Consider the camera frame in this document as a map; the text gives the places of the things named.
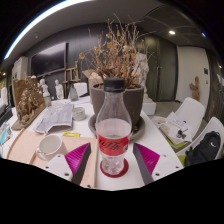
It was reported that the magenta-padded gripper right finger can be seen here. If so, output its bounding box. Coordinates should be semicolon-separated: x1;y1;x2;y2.
132;142;184;186

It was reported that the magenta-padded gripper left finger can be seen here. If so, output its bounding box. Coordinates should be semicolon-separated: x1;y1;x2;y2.
43;142;92;186

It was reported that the clear red-labelled drink bottle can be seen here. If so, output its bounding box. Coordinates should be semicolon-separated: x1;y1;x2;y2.
95;77;133;177

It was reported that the yellow packet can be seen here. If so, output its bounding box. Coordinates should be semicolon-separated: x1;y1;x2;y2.
62;131;81;138

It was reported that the white mug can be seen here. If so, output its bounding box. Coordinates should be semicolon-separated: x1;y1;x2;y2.
34;133;64;162

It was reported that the green seat cushion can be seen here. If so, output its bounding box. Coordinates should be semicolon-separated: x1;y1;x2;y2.
177;153;188;167

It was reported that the stack of papers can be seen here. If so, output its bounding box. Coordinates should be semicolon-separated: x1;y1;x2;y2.
159;111;193;143

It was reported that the small white ribbed cup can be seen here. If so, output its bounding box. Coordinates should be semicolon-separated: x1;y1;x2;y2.
72;106;87;122

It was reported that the open printed newspaper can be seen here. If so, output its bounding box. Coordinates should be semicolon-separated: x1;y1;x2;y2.
33;103;74;134

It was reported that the black backpack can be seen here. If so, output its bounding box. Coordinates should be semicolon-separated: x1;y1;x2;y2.
184;130;222;167

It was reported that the dried plant in grey pot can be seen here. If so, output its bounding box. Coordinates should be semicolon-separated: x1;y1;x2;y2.
78;14;156;129

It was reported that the tan canvas mat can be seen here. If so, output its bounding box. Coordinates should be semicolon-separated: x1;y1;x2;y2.
6;128;100;189

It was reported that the grey glass bottle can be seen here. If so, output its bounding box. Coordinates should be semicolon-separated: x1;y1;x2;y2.
68;84;79;102

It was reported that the small spray bottle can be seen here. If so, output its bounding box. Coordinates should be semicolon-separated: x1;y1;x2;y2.
43;93;52;108

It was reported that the white plastic chair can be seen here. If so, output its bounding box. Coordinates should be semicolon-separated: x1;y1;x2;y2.
176;116;224;161
73;82;89;98
151;96;207;149

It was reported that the white plaster statue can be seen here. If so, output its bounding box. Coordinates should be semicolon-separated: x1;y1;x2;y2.
39;78;51;98
54;79;65;100

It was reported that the colourful book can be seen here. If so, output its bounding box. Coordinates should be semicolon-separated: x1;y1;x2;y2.
0;121;13;147

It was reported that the cardboard box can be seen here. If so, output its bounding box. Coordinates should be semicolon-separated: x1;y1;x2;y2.
82;69;105;96

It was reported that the wooden easel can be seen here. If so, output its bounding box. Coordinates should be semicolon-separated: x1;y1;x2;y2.
63;60;81;89

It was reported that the black box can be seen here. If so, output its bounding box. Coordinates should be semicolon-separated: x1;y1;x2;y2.
0;103;14;127

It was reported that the wooden figure sculpture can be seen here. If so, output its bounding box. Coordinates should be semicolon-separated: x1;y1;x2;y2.
189;75;201;102

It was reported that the white draped statue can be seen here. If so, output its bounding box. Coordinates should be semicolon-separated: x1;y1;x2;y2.
134;51;157;116

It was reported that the white cabinet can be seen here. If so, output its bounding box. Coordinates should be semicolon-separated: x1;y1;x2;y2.
11;56;30;83

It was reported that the black wall screen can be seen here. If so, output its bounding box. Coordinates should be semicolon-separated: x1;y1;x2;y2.
29;41;68;77

